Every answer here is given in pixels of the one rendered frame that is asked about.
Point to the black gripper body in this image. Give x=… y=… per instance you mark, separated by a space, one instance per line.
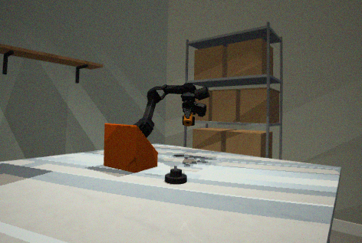
x=189 y=98

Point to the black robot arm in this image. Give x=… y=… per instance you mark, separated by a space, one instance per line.
x=146 y=124

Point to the orange knob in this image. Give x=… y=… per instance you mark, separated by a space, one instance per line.
x=188 y=122

